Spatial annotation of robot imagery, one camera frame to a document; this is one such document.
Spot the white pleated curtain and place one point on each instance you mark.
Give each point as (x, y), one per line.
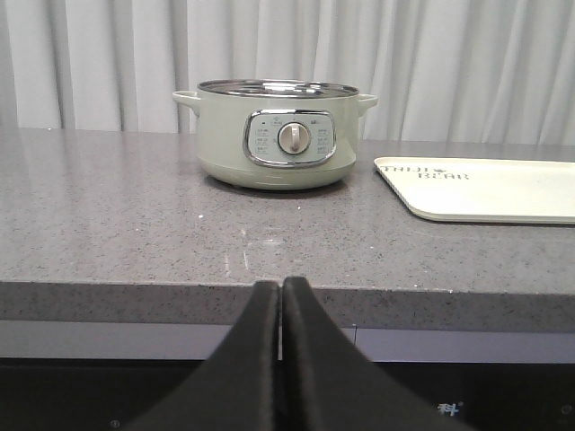
(462, 71)

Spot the cream bear serving tray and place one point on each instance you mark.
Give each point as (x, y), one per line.
(472, 190)

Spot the black disinfection cabinet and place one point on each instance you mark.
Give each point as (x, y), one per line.
(490, 396)

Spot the green electric cooking pot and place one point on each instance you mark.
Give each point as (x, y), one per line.
(276, 134)

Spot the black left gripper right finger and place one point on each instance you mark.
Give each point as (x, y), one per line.
(331, 385)

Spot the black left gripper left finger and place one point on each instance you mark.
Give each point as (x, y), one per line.
(234, 388)

